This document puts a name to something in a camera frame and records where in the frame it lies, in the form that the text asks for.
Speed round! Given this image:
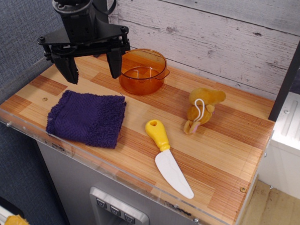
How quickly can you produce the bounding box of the clear acrylic edge guard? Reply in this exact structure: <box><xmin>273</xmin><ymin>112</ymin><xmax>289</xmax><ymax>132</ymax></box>
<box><xmin>0</xmin><ymin>21</ymin><xmax>279</xmax><ymax>225</ymax></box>

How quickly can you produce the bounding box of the yellow plush bunny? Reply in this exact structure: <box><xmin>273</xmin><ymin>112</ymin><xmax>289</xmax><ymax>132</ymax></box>
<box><xmin>184</xmin><ymin>88</ymin><xmax>226</xmax><ymax>134</ymax></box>

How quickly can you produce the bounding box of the yellow handled white toy knife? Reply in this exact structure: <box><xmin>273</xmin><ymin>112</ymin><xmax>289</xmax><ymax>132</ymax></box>
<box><xmin>145</xmin><ymin>119</ymin><xmax>194</xmax><ymax>199</ymax></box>

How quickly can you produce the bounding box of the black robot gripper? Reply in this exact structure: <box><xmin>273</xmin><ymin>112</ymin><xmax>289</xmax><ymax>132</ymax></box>
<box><xmin>38</xmin><ymin>0</ymin><xmax>130</xmax><ymax>84</ymax></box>

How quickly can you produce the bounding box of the dark vertical post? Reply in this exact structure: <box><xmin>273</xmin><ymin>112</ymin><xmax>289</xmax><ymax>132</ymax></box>
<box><xmin>268</xmin><ymin>41</ymin><xmax>300</xmax><ymax>121</ymax></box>
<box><xmin>93</xmin><ymin>0</ymin><xmax>116</xmax><ymax>23</ymax></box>

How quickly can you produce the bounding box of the dark vertical post left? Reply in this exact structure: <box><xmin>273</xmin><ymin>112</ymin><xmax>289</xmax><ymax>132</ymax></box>
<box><xmin>93</xmin><ymin>0</ymin><xmax>116</xmax><ymax>23</ymax></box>

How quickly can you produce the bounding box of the purple towel napkin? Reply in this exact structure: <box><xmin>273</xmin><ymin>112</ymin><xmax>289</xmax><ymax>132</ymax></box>
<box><xmin>46</xmin><ymin>90</ymin><xmax>126</xmax><ymax>149</ymax></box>

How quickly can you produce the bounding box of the yellow object bottom left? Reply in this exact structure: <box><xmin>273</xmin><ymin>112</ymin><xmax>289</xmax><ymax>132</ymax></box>
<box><xmin>4</xmin><ymin>215</ymin><xmax>30</xmax><ymax>225</ymax></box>

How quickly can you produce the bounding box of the silver dispenser button panel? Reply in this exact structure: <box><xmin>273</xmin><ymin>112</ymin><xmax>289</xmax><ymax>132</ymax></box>
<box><xmin>90</xmin><ymin>187</ymin><xmax>149</xmax><ymax>225</ymax></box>

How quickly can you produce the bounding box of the white ribbed appliance right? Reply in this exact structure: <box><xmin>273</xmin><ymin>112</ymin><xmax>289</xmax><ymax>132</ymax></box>
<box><xmin>258</xmin><ymin>92</ymin><xmax>300</xmax><ymax>199</ymax></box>

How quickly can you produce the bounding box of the orange transparent plastic pot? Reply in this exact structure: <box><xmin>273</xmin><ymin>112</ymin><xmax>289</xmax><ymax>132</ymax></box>
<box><xmin>118</xmin><ymin>48</ymin><xmax>170</xmax><ymax>95</ymax></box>

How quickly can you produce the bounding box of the dark vertical post right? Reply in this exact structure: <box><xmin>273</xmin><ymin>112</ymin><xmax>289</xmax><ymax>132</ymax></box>
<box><xmin>268</xmin><ymin>41</ymin><xmax>300</xmax><ymax>121</ymax></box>

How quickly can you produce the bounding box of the grey toy fridge cabinet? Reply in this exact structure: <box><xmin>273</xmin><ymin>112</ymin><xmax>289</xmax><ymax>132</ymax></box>
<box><xmin>38</xmin><ymin>142</ymin><xmax>199</xmax><ymax>225</ymax></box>

